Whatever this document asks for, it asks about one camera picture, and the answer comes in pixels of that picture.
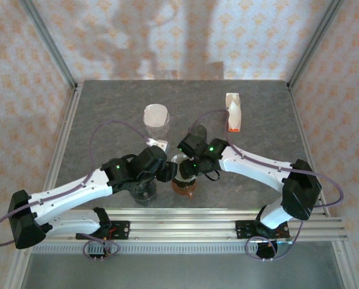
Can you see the aluminium table edge rail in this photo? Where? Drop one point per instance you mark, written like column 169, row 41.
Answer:
column 62, row 144
column 303, row 135

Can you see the aluminium frame post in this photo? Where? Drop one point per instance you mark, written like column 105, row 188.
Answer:
column 314, row 45
column 50, row 45

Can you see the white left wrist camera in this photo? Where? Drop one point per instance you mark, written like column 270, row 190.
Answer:
column 157, row 144

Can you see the grey metal shelf panel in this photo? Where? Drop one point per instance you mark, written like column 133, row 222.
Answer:
column 179, row 271

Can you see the dark right wrist camera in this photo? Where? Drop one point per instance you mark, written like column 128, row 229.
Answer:
column 197, row 132

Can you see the clear plastic coffee dripper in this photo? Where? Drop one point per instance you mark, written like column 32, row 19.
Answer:
column 157, row 132

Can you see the aluminium frame leg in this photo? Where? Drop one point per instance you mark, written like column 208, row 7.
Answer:
column 18, row 271
column 345, row 265

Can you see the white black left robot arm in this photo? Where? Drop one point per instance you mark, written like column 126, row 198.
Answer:
column 74, row 192

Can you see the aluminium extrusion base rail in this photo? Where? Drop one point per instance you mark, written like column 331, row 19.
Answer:
column 182, row 225

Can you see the smoky grey glass cup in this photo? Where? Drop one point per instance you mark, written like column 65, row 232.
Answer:
column 143, row 197

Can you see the orange coffee filter box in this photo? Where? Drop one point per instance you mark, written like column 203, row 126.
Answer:
column 233, row 130

